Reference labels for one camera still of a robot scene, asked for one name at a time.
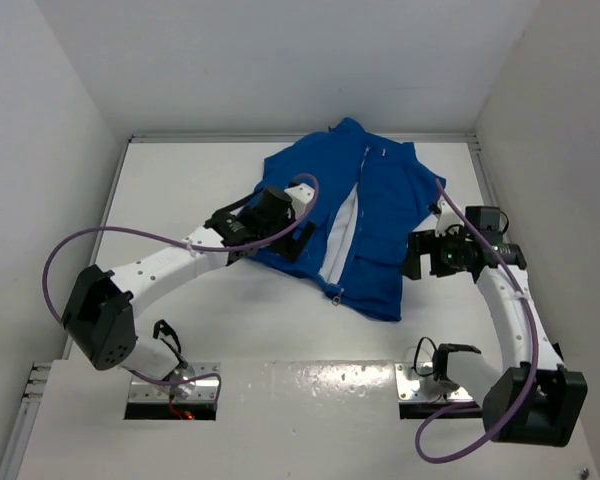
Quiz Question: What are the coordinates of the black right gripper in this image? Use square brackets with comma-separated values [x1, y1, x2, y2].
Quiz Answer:
[400, 226, 471, 280]

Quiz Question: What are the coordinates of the blue zip-up jacket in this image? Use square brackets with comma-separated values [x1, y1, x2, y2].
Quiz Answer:
[253, 118, 446, 322]

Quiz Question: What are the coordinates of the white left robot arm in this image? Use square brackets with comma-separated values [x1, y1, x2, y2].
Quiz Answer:
[61, 174, 319, 389]

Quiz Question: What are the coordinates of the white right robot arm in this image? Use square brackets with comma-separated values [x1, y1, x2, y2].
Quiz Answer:
[396, 200, 588, 447]

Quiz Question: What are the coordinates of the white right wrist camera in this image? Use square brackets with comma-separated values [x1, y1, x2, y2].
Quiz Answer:
[429, 199, 463, 237]

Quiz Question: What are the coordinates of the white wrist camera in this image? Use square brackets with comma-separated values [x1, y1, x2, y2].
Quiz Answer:
[284, 183, 315, 219]
[429, 199, 463, 237]

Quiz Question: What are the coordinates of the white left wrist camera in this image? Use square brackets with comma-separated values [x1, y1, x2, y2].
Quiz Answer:
[284, 183, 315, 219]

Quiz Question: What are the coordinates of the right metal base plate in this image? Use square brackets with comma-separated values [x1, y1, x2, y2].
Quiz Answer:
[394, 363, 473, 404]

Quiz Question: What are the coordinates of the metal base plate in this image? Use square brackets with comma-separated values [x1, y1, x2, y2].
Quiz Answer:
[128, 362, 220, 404]
[394, 363, 473, 404]

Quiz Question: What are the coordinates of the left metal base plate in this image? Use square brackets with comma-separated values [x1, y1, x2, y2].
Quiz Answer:
[128, 362, 220, 404]

